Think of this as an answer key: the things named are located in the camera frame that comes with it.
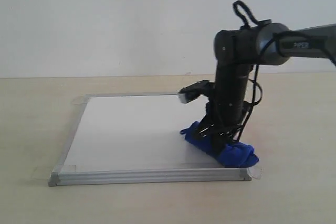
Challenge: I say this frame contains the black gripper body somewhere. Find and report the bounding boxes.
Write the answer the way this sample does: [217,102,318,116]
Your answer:
[202,98,254,140]

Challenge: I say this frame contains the blue cloth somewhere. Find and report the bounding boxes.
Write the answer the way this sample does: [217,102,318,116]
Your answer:
[180,121,259,168]

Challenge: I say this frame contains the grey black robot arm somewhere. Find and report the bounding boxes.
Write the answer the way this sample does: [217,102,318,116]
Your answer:
[180,20,335,158]

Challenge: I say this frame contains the aluminium framed whiteboard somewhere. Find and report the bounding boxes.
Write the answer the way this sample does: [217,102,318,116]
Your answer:
[48,93,251,187]

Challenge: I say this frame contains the clear tape near right corner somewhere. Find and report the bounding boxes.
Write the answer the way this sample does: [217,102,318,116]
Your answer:
[247,165,263,179]

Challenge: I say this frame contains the black cable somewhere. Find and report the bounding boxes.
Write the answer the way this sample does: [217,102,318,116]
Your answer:
[212,0,336,141]

